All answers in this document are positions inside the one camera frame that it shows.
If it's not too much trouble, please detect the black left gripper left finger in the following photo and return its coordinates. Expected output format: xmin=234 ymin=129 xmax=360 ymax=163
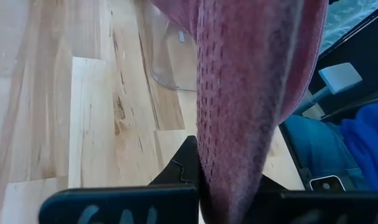
xmin=39 ymin=135 xmax=202 ymax=224

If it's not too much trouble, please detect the person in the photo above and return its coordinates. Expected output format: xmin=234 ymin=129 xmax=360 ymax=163
xmin=283 ymin=101 xmax=378 ymax=192

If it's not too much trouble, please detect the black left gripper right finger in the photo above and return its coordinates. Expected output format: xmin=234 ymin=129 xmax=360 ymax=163
xmin=244 ymin=174 xmax=378 ymax=224

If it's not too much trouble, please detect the clear plastic bin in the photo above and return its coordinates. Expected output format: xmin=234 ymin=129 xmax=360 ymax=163
xmin=141 ymin=2 xmax=199 ymax=93

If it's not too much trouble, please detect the maroon baseball cap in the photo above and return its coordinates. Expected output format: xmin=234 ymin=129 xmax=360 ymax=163
xmin=151 ymin=0 xmax=329 ymax=224

